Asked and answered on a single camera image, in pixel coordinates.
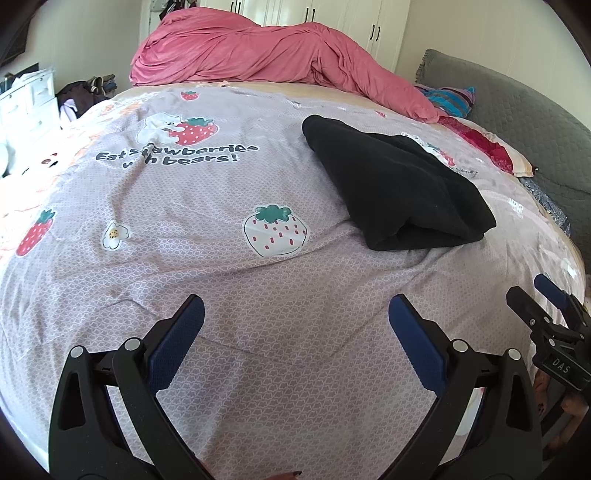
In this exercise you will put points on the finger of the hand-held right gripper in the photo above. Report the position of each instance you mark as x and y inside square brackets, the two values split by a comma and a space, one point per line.
[554, 290]
[524, 307]

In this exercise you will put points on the strawberry printed blanket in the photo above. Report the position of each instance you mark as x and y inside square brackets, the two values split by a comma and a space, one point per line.
[184, 277]

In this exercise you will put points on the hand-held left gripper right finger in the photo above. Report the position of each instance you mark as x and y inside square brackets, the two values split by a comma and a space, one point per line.
[415, 344]

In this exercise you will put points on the blue striped cloth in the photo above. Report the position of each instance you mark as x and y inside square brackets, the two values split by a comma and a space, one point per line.
[450, 99]

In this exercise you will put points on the red floral pillow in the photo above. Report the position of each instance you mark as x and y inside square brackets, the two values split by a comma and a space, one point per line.
[489, 145]

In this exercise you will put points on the white wardrobe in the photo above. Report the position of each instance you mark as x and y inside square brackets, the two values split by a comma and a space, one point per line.
[346, 18]

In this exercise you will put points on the pink duvet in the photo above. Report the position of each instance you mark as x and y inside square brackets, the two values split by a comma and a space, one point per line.
[254, 50]

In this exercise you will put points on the black long-sleeved shirt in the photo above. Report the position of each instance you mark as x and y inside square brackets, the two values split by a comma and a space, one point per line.
[397, 194]

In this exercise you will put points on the white drawer cabinet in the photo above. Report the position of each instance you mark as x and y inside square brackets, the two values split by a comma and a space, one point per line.
[27, 101]

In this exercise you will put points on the blue patterned cloth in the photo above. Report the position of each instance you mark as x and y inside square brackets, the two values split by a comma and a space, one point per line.
[547, 203]

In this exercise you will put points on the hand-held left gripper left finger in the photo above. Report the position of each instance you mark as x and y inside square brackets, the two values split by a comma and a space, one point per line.
[178, 341]

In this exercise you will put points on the person's right hand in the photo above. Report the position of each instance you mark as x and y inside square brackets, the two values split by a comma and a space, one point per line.
[539, 392]

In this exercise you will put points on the grey quilted headboard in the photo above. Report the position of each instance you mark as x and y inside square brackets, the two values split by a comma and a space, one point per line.
[517, 110]

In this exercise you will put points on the pile of dark clothes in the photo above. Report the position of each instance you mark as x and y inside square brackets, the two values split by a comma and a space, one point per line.
[83, 92]

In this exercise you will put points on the dark wall frame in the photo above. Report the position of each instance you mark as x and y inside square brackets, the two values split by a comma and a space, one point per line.
[11, 46]

